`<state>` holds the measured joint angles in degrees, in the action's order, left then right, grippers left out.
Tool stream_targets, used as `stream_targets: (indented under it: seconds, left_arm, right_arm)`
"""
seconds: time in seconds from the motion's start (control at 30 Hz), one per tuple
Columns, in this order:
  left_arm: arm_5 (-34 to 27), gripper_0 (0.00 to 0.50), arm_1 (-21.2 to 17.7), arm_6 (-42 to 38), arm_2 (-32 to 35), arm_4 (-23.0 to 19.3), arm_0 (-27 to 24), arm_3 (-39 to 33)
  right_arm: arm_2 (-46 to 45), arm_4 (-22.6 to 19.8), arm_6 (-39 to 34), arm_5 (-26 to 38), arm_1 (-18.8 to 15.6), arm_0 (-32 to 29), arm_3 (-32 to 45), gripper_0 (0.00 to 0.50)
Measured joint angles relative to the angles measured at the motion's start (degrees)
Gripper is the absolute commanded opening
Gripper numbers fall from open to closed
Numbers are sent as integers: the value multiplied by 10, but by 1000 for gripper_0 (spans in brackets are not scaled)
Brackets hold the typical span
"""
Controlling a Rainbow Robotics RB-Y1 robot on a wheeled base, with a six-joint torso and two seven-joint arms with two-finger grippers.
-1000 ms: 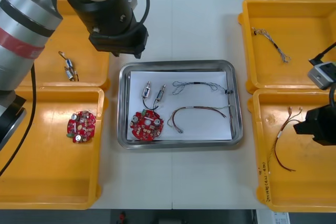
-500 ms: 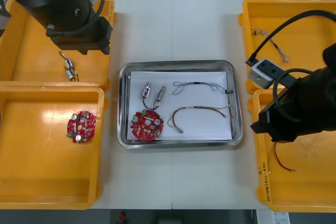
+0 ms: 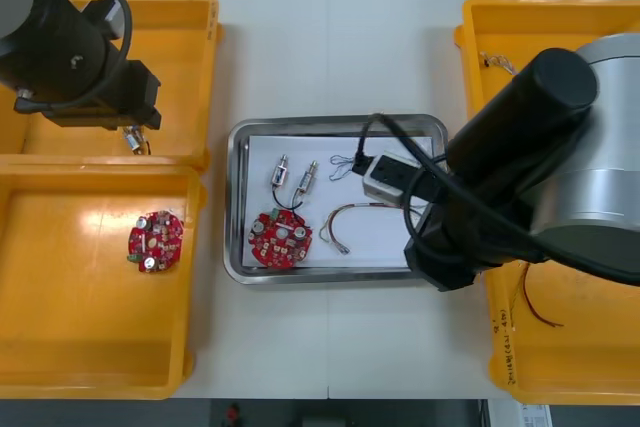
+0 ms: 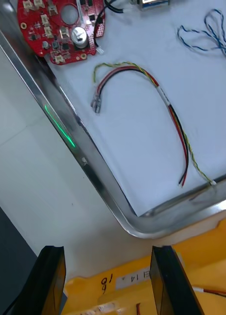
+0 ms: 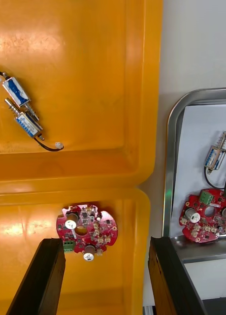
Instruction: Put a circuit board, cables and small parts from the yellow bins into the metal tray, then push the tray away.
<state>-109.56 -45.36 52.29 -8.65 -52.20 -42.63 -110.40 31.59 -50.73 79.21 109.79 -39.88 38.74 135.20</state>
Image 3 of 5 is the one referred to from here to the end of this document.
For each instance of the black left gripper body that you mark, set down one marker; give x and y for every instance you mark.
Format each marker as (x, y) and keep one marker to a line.
(135, 97)

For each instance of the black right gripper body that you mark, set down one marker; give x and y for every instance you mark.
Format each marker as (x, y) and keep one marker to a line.
(445, 262)

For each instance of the silver-grey black left robot arm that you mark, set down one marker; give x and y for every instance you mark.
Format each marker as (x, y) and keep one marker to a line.
(60, 52)

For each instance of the silver-grey black right robot arm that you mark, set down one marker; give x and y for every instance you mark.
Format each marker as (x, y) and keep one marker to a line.
(550, 97)

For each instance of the yellow-orange plastic bin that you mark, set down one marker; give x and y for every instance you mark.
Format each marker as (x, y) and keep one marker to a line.
(500, 32)
(75, 307)
(185, 72)
(550, 362)

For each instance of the white paper sheet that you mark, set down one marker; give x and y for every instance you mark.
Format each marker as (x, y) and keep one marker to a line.
(370, 242)

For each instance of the steel tray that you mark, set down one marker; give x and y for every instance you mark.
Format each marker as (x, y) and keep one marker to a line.
(235, 197)

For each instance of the round red circuit board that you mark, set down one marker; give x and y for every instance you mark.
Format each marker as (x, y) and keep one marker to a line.
(280, 242)
(156, 242)

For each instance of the metal solenoid white label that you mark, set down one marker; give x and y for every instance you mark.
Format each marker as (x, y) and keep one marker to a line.
(306, 181)

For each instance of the metal solenoid blue label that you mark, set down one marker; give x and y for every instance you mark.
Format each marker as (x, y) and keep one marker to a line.
(278, 174)

